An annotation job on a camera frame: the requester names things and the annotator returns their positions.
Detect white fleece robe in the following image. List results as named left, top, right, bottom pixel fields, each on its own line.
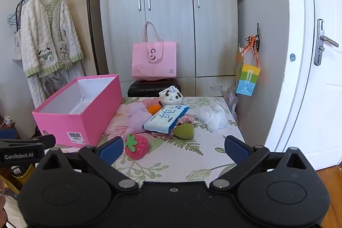
left=20, top=0, right=84, bottom=109

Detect black suitcase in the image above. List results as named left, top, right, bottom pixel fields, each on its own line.
left=127, top=78, right=181, bottom=98

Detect black wall hook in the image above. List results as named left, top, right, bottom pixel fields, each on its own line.
left=252, top=22, right=262, bottom=53

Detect pink cardboard box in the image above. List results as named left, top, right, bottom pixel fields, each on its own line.
left=32, top=74, right=123, bottom=148

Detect white tissue pack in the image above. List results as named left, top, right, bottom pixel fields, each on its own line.
left=142, top=104, right=191, bottom=135

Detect white fluffy bath puff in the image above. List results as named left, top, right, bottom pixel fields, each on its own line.
left=199, top=104, right=228, bottom=133

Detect teal clothes hangers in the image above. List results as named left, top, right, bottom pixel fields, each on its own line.
left=7, top=9, right=22, bottom=29

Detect silver door handle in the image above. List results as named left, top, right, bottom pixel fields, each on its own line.
left=313, top=19, right=340, bottom=66

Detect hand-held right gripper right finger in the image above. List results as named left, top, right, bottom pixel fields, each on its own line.
left=209, top=135, right=308, bottom=192

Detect black clothes rack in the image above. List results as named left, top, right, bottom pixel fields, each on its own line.
left=15, top=0, right=100, bottom=76

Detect green makeup sponge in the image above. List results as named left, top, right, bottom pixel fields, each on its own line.
left=173, top=123, right=195, bottom=140

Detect yellow container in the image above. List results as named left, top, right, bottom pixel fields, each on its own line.
left=12, top=164, right=35, bottom=185

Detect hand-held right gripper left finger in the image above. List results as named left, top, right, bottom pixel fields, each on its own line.
left=40, top=136, right=139, bottom=192

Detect white door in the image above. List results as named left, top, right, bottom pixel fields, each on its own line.
left=264, top=0, right=342, bottom=171

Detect clear plastic bag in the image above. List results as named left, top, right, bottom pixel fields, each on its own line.
left=224, top=86, right=239, bottom=124

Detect pink paper tote bag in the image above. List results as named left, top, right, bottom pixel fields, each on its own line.
left=131, top=21, right=177, bottom=81

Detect orange makeup sponge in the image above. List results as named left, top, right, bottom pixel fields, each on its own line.
left=147, top=104, right=163, bottom=115

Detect white plush cat head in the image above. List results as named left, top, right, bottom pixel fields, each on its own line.
left=159, top=85, right=183, bottom=106

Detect colourful striped gift bag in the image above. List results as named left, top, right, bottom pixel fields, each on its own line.
left=235, top=35, right=261, bottom=97

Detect tall light wood cabinet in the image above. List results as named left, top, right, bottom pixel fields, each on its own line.
left=234, top=0, right=291, bottom=147

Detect red strawberry mesh sponge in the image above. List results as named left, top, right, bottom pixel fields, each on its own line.
left=124, top=132, right=150, bottom=161

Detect purple fluffy scrunchie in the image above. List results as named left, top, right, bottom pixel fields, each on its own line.
left=125, top=104, right=153, bottom=134

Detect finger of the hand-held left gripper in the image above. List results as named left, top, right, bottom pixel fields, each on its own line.
left=0, top=134, right=56, bottom=168

